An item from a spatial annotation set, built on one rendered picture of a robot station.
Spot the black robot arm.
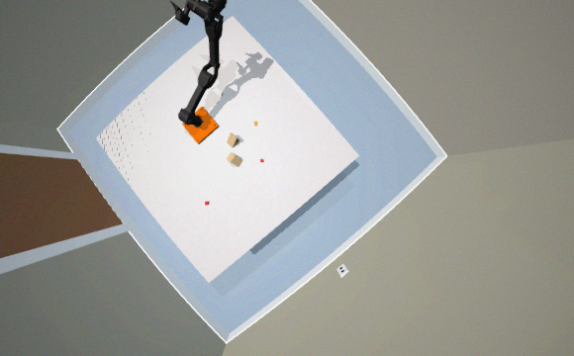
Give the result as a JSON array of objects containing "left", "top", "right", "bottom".
[{"left": 178, "top": 0, "right": 227, "bottom": 129}]

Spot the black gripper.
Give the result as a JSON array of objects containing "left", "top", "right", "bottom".
[{"left": 170, "top": 0, "right": 204, "bottom": 26}]

